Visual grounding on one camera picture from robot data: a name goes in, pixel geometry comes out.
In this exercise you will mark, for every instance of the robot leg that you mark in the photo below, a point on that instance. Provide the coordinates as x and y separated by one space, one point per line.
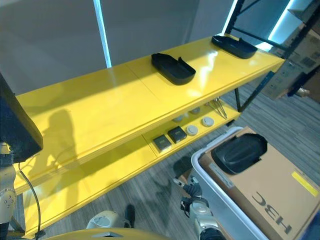
102 220

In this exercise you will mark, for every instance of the black square box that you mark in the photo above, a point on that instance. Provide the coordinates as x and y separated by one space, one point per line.
162 143
177 135

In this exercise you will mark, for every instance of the black shelf leg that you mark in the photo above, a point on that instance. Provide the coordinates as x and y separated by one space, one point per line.
238 100

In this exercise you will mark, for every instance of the brown cardboard box HBC print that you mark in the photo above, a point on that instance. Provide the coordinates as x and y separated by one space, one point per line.
270 190

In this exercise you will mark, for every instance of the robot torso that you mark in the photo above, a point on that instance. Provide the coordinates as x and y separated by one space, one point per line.
100 235

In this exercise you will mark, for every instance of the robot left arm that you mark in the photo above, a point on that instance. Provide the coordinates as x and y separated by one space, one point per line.
6 200

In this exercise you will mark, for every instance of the yellow label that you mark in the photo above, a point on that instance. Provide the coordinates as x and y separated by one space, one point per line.
305 184

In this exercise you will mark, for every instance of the grey round disc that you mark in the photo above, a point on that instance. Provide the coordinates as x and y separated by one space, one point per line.
192 130
207 122

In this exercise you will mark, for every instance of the black metal rack frame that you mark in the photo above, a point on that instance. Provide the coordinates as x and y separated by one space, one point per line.
277 42

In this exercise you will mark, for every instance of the yellow shelf board with parts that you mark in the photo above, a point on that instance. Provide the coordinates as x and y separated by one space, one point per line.
120 100

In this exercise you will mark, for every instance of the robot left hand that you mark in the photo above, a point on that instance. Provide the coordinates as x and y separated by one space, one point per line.
4 148

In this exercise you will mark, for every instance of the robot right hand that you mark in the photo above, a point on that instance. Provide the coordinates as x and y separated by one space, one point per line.
193 190

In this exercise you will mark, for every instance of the black sole-shaped part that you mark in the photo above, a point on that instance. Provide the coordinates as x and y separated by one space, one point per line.
17 120
173 68
235 47
237 155

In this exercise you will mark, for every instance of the white light strip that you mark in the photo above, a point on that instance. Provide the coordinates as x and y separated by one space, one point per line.
230 17
102 32

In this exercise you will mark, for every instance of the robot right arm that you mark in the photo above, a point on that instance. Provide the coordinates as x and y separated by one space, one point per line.
205 220

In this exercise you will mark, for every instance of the bundle of metal rods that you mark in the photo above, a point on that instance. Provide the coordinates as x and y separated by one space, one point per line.
218 107

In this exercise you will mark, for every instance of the brown cardboard box on rack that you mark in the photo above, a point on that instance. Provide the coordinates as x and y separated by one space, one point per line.
300 57

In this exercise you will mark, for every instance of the white plastic box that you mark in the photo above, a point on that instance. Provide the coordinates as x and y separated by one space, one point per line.
215 200

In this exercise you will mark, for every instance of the robot dark foot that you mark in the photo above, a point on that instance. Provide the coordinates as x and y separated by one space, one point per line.
130 216

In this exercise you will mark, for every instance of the yellow shelf board with boxes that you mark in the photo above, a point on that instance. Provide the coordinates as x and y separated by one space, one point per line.
100 172

